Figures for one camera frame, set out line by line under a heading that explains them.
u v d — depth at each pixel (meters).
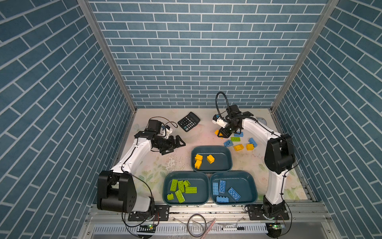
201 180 0.84
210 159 0.90
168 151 0.78
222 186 0.83
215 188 0.81
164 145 0.72
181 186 0.81
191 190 0.81
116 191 0.41
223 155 0.94
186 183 0.81
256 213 0.73
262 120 1.02
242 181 0.84
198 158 0.91
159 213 0.73
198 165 0.87
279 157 0.52
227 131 0.84
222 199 0.76
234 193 0.79
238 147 0.96
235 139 1.02
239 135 1.06
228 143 0.98
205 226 0.70
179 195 0.78
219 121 0.86
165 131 0.74
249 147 0.96
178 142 0.75
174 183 0.82
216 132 0.91
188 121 1.10
